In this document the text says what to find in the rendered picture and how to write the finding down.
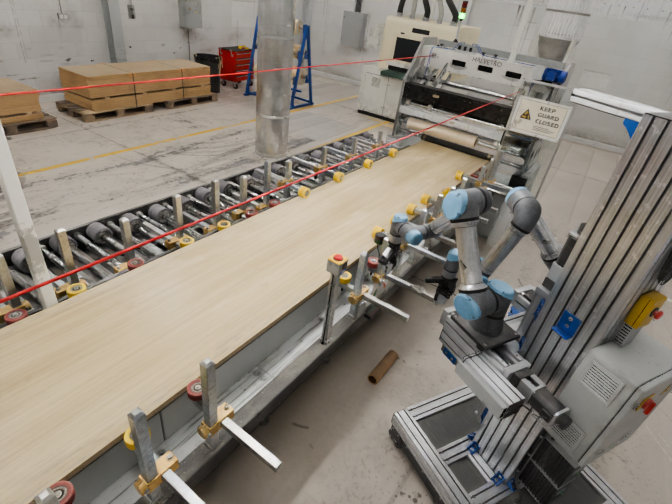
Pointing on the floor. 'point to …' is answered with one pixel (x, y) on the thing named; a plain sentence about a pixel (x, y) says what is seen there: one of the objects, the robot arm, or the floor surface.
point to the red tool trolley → (232, 58)
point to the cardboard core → (382, 367)
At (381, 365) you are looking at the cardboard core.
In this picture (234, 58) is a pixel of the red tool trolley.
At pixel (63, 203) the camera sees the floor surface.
